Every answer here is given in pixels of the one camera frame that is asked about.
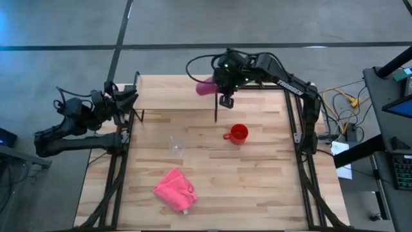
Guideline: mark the clear plastic cup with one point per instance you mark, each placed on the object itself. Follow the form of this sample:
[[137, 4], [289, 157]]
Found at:
[[177, 147]]

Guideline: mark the screen with blue display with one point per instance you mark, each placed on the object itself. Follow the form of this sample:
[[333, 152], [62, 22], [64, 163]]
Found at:
[[400, 108]]

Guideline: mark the black aluminium table frame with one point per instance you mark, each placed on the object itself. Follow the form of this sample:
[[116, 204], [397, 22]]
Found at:
[[299, 193]]

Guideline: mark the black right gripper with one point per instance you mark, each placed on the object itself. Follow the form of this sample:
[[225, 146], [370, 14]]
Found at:
[[230, 72]]

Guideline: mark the teal box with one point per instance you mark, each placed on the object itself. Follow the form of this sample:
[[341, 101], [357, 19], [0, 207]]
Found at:
[[403, 74]]

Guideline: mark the black device with blue light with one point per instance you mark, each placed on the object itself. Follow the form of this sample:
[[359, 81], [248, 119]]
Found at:
[[6, 138]]

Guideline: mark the grey side desk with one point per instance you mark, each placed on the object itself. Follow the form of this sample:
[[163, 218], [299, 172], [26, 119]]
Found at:
[[380, 129]]

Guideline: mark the white paper sheet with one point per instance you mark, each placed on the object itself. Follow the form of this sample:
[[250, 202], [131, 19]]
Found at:
[[341, 151]]

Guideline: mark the pink cloth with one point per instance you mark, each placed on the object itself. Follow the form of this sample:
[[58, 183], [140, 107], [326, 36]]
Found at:
[[175, 190]]

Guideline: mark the black slanted bar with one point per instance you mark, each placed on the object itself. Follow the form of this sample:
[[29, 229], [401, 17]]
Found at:
[[357, 152]]

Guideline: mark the black keyboard with lit keys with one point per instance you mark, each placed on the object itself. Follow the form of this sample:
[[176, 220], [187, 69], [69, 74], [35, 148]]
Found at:
[[403, 172]]

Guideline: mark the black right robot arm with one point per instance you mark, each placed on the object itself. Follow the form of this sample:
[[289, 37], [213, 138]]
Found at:
[[289, 85]]

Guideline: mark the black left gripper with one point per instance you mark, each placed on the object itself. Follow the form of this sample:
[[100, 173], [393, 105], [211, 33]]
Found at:
[[113, 103]]

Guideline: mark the black diagonal pole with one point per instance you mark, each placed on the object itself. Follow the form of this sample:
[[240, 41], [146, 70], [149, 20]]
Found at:
[[396, 62]]

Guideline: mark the black power strip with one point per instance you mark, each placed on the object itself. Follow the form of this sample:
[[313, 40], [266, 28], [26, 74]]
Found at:
[[326, 137]]

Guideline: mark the wooden shelf with black legs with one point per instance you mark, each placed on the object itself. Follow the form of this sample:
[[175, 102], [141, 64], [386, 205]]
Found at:
[[174, 95]]

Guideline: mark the grey stand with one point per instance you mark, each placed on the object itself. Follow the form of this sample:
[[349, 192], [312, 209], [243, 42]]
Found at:
[[22, 156]]

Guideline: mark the pink plastic cup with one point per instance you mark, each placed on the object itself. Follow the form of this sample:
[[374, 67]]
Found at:
[[206, 87]]

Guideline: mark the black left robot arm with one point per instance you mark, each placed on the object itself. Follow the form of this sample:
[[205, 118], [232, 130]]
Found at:
[[80, 141]]

